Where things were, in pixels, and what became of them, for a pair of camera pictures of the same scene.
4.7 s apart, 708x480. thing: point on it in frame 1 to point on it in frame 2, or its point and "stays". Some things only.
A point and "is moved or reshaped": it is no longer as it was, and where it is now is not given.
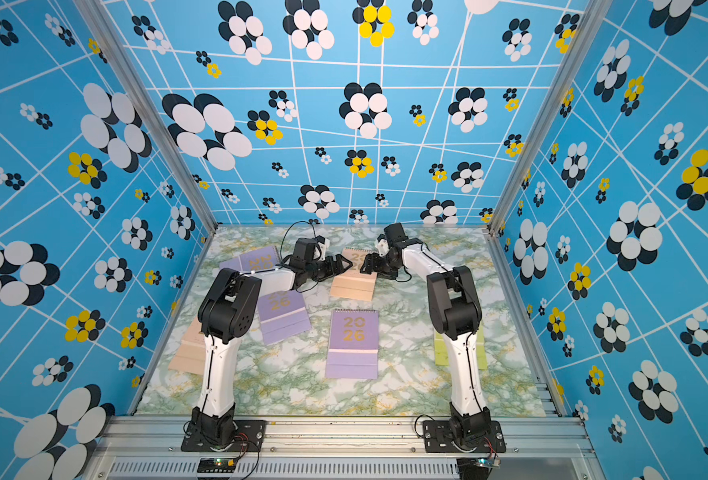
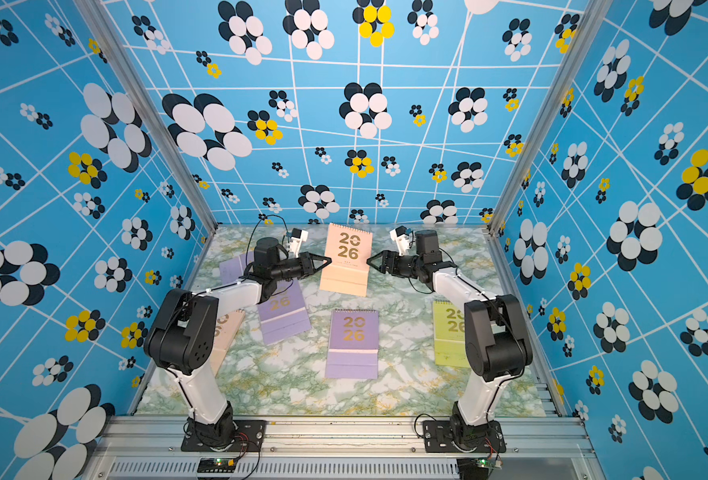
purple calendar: (256, 260) stays
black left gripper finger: (331, 267) to (307, 265)
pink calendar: (351, 283) is moved or reshaped
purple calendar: (353, 344) stays
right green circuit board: (477, 467) stays
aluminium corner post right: (585, 37) stays
